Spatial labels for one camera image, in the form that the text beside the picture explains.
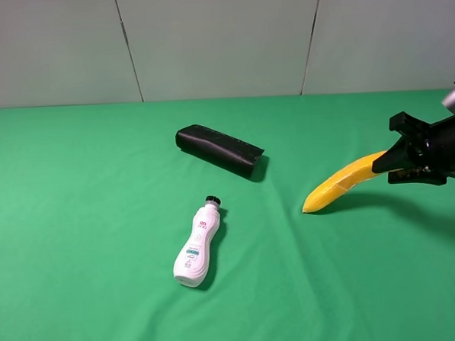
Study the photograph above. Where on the white bottle with black cap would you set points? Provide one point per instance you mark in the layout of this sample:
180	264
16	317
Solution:
193	261

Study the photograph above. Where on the black rectangular pouch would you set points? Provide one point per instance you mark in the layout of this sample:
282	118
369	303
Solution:
221	149

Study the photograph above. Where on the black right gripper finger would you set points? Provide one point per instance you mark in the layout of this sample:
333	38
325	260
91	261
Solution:
423	175
409	151

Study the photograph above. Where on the yellow banana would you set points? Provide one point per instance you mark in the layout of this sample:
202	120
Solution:
339	183

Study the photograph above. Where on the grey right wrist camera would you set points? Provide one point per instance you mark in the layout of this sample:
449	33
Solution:
454	99

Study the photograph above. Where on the green table cloth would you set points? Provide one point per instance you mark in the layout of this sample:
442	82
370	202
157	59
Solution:
97	201

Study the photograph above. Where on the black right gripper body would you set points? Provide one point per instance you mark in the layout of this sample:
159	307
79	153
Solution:
440	147

